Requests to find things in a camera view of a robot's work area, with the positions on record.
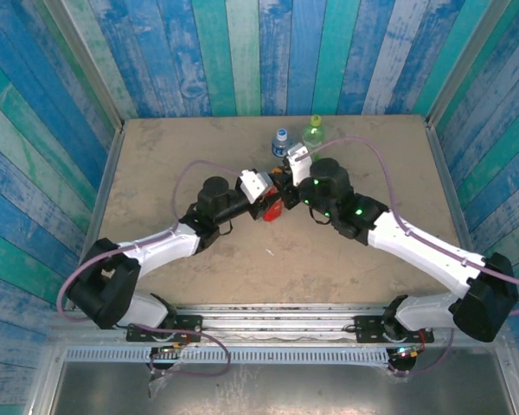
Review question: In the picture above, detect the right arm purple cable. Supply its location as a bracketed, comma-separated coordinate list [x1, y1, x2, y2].
[302, 136, 519, 377]

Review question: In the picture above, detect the steel sheet panel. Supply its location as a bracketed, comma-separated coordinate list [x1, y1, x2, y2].
[47, 361, 518, 415]

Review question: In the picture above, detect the grey slotted cable duct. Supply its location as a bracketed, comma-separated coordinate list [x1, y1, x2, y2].
[63, 348, 391, 365]

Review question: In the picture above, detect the clear water bottle blue label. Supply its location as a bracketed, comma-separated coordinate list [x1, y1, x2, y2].
[271, 128, 293, 159]

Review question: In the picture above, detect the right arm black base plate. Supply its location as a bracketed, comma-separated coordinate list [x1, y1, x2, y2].
[355, 315, 434, 345]

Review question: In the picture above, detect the green drink bottle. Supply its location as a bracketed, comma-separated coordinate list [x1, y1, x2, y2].
[301, 114, 328, 151]

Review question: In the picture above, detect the aluminium mounting rail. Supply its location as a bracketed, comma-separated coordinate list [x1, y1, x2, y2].
[47, 303, 514, 347]

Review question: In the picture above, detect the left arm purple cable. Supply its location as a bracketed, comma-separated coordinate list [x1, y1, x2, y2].
[56, 159, 246, 380]

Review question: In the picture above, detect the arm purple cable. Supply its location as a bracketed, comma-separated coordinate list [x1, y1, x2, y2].
[302, 136, 519, 377]
[56, 159, 246, 380]

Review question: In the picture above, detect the aluminium table side rail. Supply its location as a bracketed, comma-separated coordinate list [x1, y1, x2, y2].
[426, 120, 494, 312]
[64, 124, 126, 310]

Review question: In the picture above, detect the aluminium corner post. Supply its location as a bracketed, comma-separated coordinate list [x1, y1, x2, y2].
[42, 0, 126, 131]
[426, 0, 514, 126]

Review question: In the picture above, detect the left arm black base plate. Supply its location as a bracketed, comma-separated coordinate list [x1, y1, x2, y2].
[126, 314, 203, 343]

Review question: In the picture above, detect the red drink bottle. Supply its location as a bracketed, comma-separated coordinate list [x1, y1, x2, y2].
[261, 195, 285, 223]

